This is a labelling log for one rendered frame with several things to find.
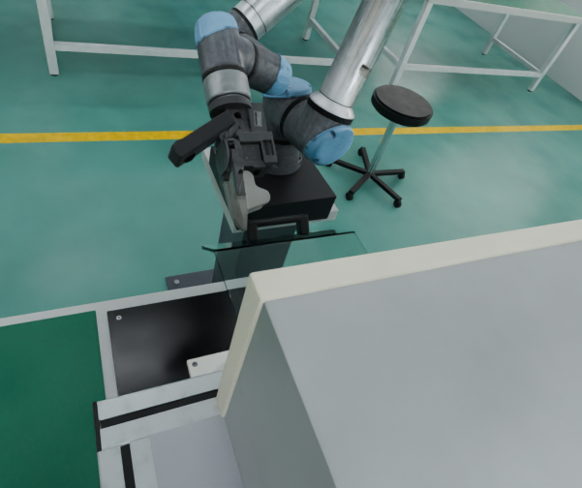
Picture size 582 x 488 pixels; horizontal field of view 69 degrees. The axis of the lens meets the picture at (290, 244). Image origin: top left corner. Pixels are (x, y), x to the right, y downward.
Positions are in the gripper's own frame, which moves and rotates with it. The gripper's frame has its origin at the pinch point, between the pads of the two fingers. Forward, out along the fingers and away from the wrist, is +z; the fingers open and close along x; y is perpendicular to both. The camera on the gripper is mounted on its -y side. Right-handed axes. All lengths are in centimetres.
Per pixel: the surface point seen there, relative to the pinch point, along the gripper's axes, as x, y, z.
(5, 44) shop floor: 227, -59, -182
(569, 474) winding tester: -45, 2, 26
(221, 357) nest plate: 19.2, -1.9, 21.5
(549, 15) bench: 142, 355, -184
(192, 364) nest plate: 19.2, -7.4, 21.5
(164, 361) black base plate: 21.5, -12.0, 20.0
